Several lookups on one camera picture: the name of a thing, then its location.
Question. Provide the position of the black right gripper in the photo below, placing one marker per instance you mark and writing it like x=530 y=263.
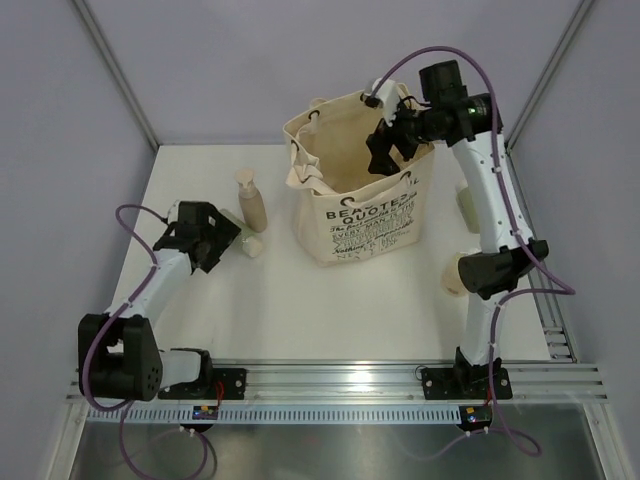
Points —
x=380 y=143

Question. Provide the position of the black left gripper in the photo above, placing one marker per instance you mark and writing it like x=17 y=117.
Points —
x=225 y=233

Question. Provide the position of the pale green lotion tube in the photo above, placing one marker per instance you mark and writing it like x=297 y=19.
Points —
x=248 y=241

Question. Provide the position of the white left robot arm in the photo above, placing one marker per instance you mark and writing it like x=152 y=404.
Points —
x=119 y=361

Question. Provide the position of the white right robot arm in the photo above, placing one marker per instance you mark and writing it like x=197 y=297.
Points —
x=470 y=126

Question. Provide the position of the cream canvas tote bag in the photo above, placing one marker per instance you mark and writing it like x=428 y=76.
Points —
x=344 y=213

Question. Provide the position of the beige pump bottle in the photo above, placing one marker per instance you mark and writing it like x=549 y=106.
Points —
x=251 y=201

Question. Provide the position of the pale green round bottle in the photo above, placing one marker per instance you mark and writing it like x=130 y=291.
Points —
x=466 y=207

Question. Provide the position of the cream pump lotion bottle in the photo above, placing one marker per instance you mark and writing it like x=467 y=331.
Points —
x=451 y=282

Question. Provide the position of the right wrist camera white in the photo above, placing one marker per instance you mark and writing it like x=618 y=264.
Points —
x=386 y=95

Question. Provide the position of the right aluminium frame post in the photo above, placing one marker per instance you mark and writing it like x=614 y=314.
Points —
x=555 y=60

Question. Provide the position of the aluminium frame post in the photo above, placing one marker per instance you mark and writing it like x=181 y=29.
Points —
x=102 y=46
x=555 y=60

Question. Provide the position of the white slotted cable duct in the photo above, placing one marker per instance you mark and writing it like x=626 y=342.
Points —
x=240 y=414

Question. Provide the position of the left aluminium frame post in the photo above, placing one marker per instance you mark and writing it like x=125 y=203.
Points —
x=102 y=46

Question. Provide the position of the aluminium mounting rail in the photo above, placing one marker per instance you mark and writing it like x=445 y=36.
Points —
x=377 y=382

